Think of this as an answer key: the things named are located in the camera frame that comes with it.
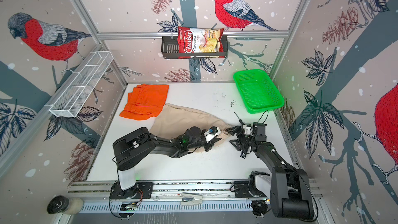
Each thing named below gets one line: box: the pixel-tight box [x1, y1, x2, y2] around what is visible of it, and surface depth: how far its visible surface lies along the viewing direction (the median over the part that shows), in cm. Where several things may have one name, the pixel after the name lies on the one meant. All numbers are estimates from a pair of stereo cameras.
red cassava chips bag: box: [177, 26, 225, 59], surface depth 90 cm
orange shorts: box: [119, 83, 170, 121], surface depth 109 cm
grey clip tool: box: [180, 192, 203, 206], surface depth 71 cm
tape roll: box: [46, 195, 84, 216], surface depth 63 cm
